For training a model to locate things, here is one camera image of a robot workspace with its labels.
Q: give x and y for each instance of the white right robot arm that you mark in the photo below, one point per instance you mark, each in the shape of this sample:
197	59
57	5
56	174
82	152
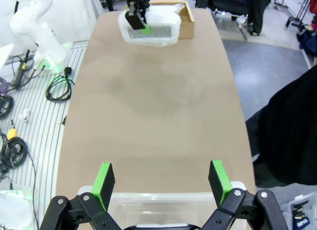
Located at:
12	210

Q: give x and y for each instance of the clear plastic container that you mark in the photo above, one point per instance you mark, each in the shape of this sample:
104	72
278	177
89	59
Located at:
161	205

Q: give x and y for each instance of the open brown cardboard box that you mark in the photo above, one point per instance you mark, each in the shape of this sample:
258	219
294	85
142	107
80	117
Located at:
187	26

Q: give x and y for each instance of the small white object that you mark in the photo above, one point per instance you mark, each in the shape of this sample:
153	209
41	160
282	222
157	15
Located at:
24	115

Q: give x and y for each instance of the black power plug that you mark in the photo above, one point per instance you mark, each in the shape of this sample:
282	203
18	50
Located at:
68	71

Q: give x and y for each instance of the person in black sweater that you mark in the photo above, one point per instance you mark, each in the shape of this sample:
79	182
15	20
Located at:
289	131

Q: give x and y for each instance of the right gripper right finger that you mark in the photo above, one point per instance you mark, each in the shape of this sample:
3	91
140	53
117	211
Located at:
219	183

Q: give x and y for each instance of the standing person in black trousers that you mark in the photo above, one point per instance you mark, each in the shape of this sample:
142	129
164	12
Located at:
256	14

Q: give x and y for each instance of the black clothes rack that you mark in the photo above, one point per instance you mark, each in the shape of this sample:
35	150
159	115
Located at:
292	19

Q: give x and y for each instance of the clear parts organizer box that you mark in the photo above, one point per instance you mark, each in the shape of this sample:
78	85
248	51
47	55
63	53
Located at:
302	215

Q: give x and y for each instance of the yellow connector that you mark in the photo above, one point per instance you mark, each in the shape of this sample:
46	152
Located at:
12	133

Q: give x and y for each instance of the black office chair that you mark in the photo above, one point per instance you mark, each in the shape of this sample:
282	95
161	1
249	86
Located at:
230	4

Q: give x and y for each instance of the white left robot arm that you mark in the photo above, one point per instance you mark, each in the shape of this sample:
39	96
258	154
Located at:
42	39

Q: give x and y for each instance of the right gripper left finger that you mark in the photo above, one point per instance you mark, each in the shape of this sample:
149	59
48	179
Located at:
104	185

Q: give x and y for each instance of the grey ribbed platform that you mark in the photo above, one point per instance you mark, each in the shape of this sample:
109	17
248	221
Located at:
44	140

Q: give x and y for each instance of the white digital clock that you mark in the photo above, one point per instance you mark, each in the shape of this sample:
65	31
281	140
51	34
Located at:
161	225

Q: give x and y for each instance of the white board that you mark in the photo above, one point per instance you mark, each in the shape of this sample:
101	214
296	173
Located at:
5	55

